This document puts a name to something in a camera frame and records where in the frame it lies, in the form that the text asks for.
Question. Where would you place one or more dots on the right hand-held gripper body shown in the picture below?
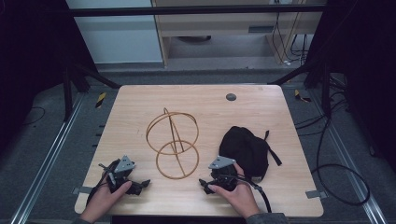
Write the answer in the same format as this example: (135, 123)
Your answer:
(221, 162)

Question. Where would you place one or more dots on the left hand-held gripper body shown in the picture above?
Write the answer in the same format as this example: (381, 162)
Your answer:
(124, 165)

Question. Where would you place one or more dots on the black cap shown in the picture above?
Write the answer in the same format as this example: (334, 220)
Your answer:
(246, 152)

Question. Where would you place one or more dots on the person's right hand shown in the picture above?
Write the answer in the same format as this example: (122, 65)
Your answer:
(238, 199)

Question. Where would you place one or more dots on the person's left hand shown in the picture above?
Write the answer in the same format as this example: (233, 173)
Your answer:
(104, 199)

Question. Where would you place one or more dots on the grey round table grommet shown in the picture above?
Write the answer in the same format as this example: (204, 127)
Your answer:
(231, 97)

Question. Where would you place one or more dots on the yellow black striped tape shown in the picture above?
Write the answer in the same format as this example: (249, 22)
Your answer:
(300, 95)
(100, 100)

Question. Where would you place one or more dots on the black metal stand leg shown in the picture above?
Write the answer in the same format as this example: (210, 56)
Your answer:
(93, 76)
(325, 90)

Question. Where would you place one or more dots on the white cabinet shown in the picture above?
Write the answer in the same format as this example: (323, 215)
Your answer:
(118, 40)

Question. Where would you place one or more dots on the light wooden desk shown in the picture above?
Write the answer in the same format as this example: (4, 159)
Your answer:
(218, 26)

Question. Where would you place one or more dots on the black curtain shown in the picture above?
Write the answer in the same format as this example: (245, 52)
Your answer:
(361, 62)
(28, 62)

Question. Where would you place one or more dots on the grey metal table bracket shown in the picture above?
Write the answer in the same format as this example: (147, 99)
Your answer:
(81, 190)
(316, 194)

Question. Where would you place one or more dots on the aluminium floor rail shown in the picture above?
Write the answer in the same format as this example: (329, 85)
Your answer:
(348, 155)
(46, 158)

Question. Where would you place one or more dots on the black frame crossbar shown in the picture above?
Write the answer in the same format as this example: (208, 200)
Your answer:
(193, 11)

